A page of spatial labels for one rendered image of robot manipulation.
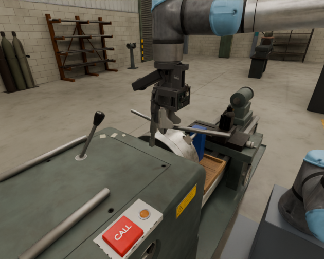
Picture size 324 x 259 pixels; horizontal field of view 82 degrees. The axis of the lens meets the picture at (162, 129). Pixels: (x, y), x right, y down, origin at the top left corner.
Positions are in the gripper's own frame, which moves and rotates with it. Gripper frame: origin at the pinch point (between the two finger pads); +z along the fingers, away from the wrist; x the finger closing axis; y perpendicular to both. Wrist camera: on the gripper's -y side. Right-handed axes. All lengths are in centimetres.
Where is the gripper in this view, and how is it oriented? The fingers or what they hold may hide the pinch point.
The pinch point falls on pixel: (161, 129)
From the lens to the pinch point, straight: 58.0
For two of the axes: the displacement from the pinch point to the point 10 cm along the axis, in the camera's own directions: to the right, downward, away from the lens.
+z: 0.1, 8.9, 4.6
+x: 5.9, -3.8, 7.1
